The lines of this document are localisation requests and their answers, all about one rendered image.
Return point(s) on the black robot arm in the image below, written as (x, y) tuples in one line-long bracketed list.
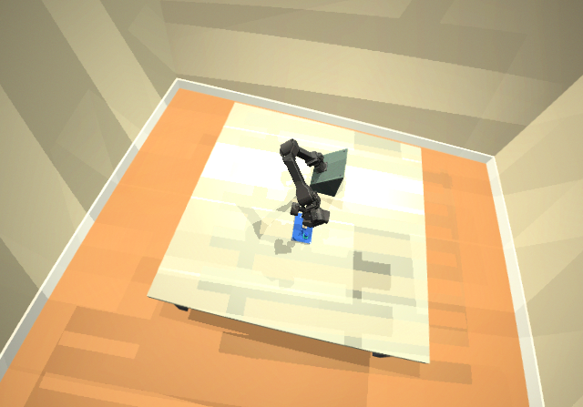
[(289, 150)]

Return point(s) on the blue circuit board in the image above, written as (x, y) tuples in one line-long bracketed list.
[(301, 233)]

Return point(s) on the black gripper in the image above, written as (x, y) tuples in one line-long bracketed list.
[(295, 208)]

